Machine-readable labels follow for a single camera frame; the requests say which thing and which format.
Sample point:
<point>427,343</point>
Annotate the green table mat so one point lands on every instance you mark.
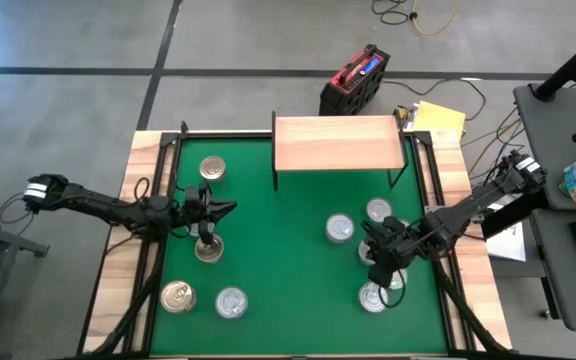
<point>293,280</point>

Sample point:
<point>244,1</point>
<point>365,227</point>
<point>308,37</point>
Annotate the blue teal label can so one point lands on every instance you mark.
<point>178,296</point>

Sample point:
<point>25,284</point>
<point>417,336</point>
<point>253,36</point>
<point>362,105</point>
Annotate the gold lid blue label can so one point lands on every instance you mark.
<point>212,168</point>
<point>210,254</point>

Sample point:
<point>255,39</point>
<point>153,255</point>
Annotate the white paper sheet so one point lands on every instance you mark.
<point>510,245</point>

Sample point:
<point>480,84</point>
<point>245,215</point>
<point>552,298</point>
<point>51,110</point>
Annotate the silver lid green label can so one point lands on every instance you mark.
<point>339,228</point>
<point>400,280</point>
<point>363,254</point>

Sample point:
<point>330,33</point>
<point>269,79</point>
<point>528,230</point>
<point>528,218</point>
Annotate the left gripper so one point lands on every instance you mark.
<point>193,207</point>

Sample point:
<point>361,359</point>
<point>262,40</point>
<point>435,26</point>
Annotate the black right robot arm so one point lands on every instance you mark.
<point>468,210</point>

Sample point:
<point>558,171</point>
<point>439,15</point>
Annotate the grey metal stand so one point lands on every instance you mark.
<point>3,239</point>

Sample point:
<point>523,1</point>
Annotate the yellow black connector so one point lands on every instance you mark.
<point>401,113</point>

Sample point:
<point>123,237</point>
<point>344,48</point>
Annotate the red black toolbox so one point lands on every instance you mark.
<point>353,82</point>

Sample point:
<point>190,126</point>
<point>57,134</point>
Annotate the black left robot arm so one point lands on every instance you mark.
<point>108,205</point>

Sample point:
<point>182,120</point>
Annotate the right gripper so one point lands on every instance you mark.
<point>403,240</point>

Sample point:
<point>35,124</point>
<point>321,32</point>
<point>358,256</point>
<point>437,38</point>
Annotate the wooden shelf black metal frame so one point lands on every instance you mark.
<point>338,142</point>

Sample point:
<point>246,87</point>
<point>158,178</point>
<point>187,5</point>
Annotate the black aluminium table frame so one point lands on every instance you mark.
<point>228,135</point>

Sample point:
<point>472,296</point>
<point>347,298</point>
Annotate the grey desk top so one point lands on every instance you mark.
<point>558,280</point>
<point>543,140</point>

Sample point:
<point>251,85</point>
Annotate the silver lid red label can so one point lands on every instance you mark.
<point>231,302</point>

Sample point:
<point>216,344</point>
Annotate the silver metal bracket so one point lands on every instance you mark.
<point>431,209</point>

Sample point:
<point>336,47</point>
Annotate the thick black pole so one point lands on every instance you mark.
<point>568,65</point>
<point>518,216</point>

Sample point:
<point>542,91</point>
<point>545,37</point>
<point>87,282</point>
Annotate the silver lid pink label can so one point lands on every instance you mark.
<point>370,299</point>

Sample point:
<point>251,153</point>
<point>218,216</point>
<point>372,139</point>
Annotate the yellow paper folder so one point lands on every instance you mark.
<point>438,120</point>

